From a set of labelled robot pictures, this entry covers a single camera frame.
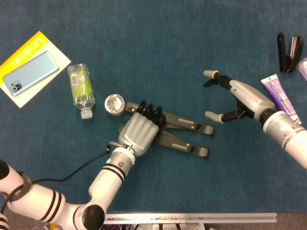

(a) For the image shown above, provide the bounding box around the yellow white booklet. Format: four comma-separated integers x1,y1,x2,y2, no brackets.
0,30,72,109

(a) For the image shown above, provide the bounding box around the black stapler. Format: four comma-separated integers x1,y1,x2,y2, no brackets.
277,32,306,72

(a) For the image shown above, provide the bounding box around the light blue smartphone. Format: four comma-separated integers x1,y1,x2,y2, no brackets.
2,50,60,97

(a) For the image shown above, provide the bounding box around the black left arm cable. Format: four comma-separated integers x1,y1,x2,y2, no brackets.
0,141,123,214

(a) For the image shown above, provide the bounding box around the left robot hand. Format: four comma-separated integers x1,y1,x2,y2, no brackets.
117,100,166,158

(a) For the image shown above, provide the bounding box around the clear plastic card packet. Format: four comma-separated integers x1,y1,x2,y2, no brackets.
297,57,307,81

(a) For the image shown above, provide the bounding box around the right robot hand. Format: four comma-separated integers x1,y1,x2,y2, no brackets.
202,69,276,124

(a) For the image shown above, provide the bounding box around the teal felt table cloth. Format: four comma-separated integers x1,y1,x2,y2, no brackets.
0,0,307,213

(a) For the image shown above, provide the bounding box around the aluminium frame rail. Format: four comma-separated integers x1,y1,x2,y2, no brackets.
104,212,278,226

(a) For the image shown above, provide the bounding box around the clear plastic bag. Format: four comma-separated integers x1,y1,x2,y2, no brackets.
31,220,60,230

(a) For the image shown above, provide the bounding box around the small round metal tin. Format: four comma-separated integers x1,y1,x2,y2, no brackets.
104,94,127,117

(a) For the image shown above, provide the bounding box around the clear bottle green label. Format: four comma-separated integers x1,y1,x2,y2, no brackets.
67,63,96,120

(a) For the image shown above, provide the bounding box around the purple white toothpaste tube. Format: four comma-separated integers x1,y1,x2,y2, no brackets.
260,73,302,125

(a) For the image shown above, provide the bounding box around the black folding laptop stand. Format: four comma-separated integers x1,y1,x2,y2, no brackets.
124,101,216,159

